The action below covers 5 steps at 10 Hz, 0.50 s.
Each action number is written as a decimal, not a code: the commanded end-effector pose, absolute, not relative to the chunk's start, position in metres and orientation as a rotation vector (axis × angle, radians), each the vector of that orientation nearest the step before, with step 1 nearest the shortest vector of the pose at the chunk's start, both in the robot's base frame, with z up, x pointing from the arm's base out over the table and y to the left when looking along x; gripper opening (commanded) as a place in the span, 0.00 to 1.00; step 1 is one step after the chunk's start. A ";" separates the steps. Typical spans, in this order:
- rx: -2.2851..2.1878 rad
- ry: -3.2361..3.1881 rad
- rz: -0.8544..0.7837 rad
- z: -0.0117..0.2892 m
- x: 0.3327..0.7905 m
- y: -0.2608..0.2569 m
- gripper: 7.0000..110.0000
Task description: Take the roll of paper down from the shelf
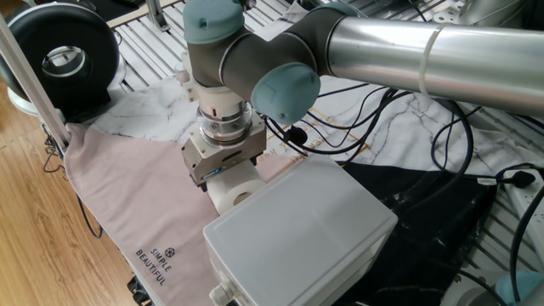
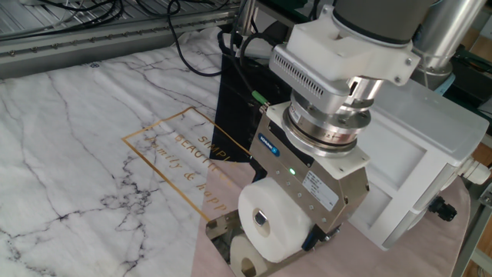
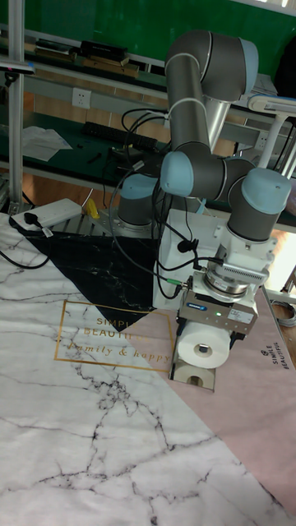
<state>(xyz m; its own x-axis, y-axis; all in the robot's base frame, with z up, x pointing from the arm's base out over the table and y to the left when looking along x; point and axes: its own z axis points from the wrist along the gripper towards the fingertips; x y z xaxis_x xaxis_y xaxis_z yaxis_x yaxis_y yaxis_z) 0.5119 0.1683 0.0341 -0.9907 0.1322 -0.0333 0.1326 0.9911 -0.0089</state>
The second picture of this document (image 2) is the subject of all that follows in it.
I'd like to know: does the silver Schunk gripper body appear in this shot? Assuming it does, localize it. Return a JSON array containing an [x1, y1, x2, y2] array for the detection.
[[248, 113, 371, 235]]

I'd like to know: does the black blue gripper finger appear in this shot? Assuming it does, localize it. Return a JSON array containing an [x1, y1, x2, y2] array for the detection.
[[249, 155, 269, 182], [301, 224, 342, 252]]

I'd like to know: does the white toilet paper roll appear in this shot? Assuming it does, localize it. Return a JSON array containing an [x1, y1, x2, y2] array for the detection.
[[237, 175, 314, 265]]

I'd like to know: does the silver force torque sensor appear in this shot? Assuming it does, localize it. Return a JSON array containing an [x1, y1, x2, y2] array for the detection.
[[281, 76, 385, 158]]

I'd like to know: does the polished steel paper holder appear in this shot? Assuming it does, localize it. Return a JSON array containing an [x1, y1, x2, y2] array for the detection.
[[204, 209, 304, 277]]

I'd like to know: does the white gripper adapter plate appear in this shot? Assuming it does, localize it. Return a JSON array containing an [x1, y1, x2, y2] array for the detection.
[[265, 100, 371, 181]]

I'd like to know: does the white plastic junction box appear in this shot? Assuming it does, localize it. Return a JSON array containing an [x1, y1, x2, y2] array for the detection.
[[347, 78, 490, 251]]

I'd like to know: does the marble print tablecloth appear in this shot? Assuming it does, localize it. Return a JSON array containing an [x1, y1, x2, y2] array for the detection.
[[0, 26, 472, 277]]

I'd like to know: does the black cable with green plug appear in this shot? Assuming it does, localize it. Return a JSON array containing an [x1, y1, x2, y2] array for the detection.
[[230, 32, 293, 115]]

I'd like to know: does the silver vented camera box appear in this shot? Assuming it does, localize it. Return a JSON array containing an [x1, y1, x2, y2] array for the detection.
[[268, 42, 361, 115]]

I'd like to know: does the black cable gland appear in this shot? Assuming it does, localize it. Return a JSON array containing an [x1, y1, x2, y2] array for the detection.
[[428, 195, 458, 222]]

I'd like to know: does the white printed camera mount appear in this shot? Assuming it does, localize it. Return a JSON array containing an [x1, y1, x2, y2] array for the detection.
[[286, 4, 422, 85]]

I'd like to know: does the black power cable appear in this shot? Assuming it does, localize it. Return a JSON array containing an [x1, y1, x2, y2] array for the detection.
[[167, 0, 224, 77]]

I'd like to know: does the grey table frame leg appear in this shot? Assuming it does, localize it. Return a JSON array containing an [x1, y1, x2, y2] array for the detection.
[[452, 182, 492, 277]]

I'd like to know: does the black cable bundle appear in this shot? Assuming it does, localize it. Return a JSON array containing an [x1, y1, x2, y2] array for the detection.
[[0, 0, 126, 42]]

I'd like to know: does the grey aluminium rail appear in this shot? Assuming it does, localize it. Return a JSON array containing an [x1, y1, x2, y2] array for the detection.
[[0, 9, 239, 80]]

